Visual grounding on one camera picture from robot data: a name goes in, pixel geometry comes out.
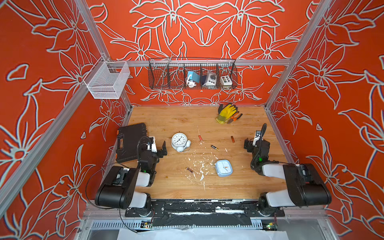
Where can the white grey device in basket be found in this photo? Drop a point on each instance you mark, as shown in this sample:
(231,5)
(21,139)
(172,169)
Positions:
(209,80)

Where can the orange handled pliers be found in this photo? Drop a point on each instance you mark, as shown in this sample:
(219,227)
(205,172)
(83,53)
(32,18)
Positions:
(235,117)

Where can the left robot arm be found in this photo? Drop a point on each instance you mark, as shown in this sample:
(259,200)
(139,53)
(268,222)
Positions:
(118,189)

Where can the light blue square alarm clock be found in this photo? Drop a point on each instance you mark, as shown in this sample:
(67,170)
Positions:
(223,168)

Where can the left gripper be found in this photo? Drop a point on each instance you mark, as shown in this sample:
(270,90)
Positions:
(160,152)

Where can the black plastic tool case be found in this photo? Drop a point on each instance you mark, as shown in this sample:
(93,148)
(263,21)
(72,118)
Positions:
(128,140)

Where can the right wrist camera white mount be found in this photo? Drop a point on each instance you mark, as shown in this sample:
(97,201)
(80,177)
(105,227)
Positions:
(254,144)

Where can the yellow work glove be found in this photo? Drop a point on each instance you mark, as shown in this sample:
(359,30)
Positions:
(225,112)

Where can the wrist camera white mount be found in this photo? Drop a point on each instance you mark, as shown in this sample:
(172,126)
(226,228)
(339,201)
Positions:
(152,146)
(254,144)

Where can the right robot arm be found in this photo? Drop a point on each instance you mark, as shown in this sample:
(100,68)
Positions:
(304,188)

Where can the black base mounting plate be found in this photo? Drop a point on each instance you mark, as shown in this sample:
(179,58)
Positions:
(206,213)

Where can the white twin-bell alarm clock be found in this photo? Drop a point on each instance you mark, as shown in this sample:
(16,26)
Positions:
(180,142)

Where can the blue white item in basket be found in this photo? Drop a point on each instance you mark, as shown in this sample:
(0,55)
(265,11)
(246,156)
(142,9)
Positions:
(192,79)

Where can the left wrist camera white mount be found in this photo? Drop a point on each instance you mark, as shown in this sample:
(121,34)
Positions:
(152,146)

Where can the clear plastic wall bin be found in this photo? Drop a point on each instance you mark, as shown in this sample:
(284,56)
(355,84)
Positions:
(103,84)

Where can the white button box in basket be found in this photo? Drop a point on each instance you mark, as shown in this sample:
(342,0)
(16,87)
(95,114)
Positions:
(226,82)

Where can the black wire wall basket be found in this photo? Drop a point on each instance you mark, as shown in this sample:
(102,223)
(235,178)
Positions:
(177,73)

